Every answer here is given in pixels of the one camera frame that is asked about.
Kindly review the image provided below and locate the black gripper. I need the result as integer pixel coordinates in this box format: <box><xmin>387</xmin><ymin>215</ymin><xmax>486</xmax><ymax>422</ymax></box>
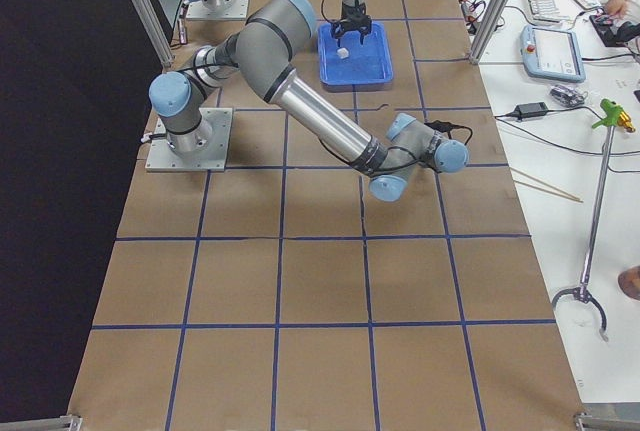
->
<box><xmin>331</xmin><ymin>0</ymin><xmax>372</xmax><ymax>48</ymax></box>

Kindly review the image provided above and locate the blue plastic tray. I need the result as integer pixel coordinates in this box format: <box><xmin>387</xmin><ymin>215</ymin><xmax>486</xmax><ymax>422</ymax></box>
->
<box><xmin>317</xmin><ymin>21</ymin><xmax>394</xmax><ymax>86</ymax></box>

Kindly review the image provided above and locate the black power adapter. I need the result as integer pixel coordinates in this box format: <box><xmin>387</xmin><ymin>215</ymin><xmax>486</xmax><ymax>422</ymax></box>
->
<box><xmin>514</xmin><ymin>102</ymin><xmax>549</xmax><ymax>121</ymax></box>

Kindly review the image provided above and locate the teach pendant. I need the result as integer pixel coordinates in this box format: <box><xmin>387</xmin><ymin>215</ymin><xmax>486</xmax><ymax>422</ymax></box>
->
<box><xmin>520</xmin><ymin>25</ymin><xmax>586</xmax><ymax>83</ymax></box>

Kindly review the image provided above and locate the wooden chopstick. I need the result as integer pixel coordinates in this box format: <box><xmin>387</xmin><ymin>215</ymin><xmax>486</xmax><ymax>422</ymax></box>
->
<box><xmin>510</xmin><ymin>167</ymin><xmax>583</xmax><ymax>203</ymax></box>

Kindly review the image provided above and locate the reacher grabber tool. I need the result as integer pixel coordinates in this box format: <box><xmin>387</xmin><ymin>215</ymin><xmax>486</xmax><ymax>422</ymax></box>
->
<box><xmin>551</xmin><ymin>98</ymin><xmax>635</xmax><ymax>342</ymax></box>

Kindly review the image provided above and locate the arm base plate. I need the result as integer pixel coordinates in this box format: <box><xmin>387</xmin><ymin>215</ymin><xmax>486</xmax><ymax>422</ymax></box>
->
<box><xmin>145</xmin><ymin>107</ymin><xmax>234</xmax><ymax>172</ymax></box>
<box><xmin>186</xmin><ymin>0</ymin><xmax>249</xmax><ymax>21</ymax></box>

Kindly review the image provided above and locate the aluminium frame post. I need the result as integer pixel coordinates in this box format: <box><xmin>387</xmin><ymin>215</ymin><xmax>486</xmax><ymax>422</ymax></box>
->
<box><xmin>468</xmin><ymin>0</ymin><xmax>508</xmax><ymax>65</ymax></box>

